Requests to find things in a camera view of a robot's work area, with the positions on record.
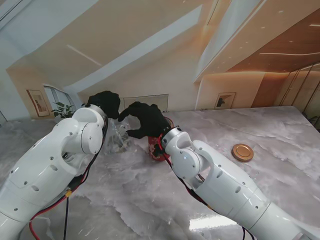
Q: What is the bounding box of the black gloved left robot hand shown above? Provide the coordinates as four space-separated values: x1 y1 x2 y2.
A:
86 90 121 119

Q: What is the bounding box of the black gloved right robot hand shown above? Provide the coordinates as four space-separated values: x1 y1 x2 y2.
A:
117 101 171 140

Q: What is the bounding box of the red floral tea tin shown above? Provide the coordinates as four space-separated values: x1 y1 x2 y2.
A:
146 116 175 163

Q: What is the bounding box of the clear plastic bag of tea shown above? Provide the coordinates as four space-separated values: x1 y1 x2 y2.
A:
103 117 136 155

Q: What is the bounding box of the large green potted plant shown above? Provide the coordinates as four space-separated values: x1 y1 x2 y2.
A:
51 101 77 119

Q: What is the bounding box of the arched window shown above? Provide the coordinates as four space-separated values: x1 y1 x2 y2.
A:
43 84 73 113

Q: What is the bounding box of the framed picture with beige shapes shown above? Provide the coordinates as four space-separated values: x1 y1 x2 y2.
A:
26 89 51 117

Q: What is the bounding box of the framed picture with dark shape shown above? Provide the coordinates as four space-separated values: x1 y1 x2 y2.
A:
216 91 237 110

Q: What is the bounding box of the round gold tin lid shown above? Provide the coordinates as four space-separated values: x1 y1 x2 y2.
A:
231 143 255 163

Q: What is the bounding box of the white panelled wall cabinet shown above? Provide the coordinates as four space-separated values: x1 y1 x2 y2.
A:
119 93 169 113

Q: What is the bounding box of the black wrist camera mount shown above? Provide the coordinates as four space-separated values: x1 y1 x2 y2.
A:
153 142 166 160

